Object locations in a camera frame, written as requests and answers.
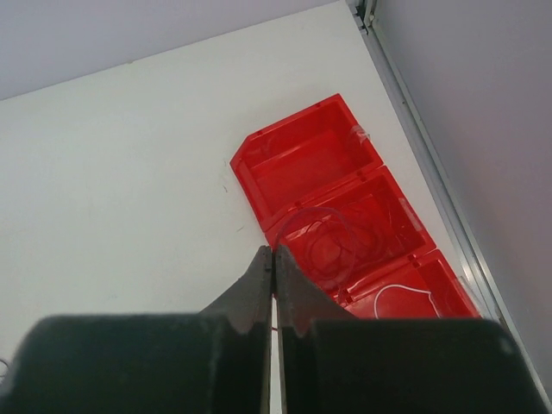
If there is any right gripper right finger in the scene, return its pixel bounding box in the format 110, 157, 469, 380
275, 247, 551, 413

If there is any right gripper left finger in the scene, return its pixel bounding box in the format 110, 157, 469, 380
1, 247, 272, 413

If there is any white wire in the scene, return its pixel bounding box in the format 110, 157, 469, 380
373, 284, 439, 320

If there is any single red wire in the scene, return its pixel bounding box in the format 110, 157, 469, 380
304, 202, 389, 281

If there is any red plastic compartment bin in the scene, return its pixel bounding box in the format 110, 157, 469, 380
230, 94, 479, 319

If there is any right aluminium frame post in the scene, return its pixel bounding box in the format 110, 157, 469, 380
348, 1, 550, 404

